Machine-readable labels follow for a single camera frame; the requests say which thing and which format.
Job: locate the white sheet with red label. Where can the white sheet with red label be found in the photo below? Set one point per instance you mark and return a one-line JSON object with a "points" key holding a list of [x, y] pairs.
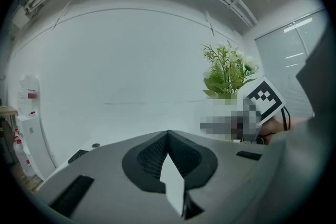
{"points": [[29, 94]]}

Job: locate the small black round cap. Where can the small black round cap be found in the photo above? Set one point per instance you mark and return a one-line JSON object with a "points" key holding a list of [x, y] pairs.
{"points": [[95, 144]]}

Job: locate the white vase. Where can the white vase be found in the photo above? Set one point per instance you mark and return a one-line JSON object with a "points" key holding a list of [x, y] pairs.
{"points": [[223, 108]]}

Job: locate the person's right forearm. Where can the person's right forearm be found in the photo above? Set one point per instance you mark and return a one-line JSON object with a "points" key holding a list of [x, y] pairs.
{"points": [[278, 128]]}

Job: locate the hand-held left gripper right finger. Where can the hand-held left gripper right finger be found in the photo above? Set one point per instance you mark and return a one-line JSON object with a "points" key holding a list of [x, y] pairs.
{"points": [[202, 165]]}

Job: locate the frosted glass partition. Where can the frosted glass partition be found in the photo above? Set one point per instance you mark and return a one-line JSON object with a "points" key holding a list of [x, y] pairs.
{"points": [[286, 60]]}

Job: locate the black remote control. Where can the black remote control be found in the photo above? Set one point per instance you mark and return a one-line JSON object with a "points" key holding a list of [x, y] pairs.
{"points": [[78, 156]]}

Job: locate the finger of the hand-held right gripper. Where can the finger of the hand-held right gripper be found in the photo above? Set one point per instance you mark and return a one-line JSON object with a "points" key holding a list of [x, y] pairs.
{"points": [[215, 126]]}

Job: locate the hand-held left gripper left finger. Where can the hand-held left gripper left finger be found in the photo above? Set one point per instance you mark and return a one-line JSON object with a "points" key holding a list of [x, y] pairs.
{"points": [[134, 165]]}

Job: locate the wooden side table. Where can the wooden side table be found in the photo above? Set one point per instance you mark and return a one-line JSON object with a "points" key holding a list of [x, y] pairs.
{"points": [[8, 110]]}

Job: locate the white flowers with green leaves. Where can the white flowers with green leaves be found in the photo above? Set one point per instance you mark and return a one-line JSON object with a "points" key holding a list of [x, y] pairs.
{"points": [[225, 73]]}

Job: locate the person's grey clothing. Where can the person's grey clothing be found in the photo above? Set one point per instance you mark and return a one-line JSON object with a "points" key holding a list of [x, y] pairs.
{"points": [[315, 112]]}

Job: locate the clear bottle with red cap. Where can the clear bottle with red cap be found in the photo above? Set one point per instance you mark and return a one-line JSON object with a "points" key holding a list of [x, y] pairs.
{"points": [[22, 157]]}

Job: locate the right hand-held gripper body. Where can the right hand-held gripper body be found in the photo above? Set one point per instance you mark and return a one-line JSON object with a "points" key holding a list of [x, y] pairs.
{"points": [[265, 99]]}

